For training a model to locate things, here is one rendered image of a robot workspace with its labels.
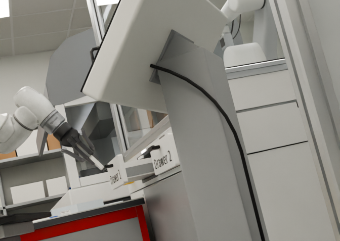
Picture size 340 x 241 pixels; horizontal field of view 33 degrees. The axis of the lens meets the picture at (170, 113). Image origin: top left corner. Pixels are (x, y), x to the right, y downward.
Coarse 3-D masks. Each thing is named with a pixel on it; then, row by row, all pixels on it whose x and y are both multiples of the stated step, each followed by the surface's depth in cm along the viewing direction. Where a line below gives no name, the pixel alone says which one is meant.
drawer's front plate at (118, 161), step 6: (120, 156) 213; (114, 162) 221; (120, 162) 212; (108, 168) 237; (114, 168) 224; (120, 168) 212; (108, 174) 239; (114, 174) 226; (120, 174) 214; (120, 180) 216; (126, 180) 212; (114, 186) 231
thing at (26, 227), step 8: (8, 224) 181; (16, 224) 188; (24, 224) 195; (32, 224) 203; (0, 232) 176; (8, 232) 179; (16, 232) 186; (24, 232) 193; (0, 240) 181; (8, 240) 188; (16, 240) 195
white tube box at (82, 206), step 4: (96, 200) 247; (100, 200) 248; (76, 204) 242; (80, 204) 243; (84, 204) 244; (88, 204) 244; (92, 204) 245; (96, 204) 246; (100, 204) 247; (72, 208) 246; (76, 208) 242; (80, 208) 242; (84, 208) 243; (88, 208) 244; (92, 208) 245; (72, 212) 246
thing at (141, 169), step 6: (126, 162) 215; (132, 162) 216; (138, 162) 216; (144, 162) 217; (150, 162) 217; (126, 168) 214; (132, 168) 215; (138, 168) 215; (144, 168) 216; (150, 168) 217; (126, 174) 214; (132, 174) 214; (138, 174) 215; (144, 174) 216; (150, 174) 222; (132, 180) 232
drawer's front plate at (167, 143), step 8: (168, 136) 186; (160, 144) 198; (168, 144) 188; (152, 152) 210; (160, 152) 199; (168, 152) 190; (176, 152) 186; (152, 160) 212; (168, 160) 191; (176, 160) 185; (160, 168) 203; (168, 168) 193
